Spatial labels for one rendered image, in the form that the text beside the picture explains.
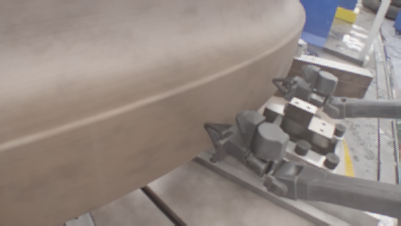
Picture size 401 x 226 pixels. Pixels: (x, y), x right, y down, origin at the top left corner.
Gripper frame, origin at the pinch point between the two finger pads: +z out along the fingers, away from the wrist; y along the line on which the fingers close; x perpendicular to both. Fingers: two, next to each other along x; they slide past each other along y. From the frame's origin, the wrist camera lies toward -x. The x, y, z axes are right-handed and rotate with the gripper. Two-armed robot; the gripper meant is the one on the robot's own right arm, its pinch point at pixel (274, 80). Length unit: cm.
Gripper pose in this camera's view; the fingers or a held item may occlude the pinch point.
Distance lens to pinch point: 101.2
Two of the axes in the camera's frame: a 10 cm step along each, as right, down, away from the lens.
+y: -5.6, 4.3, -7.1
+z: -8.2, -4.1, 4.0
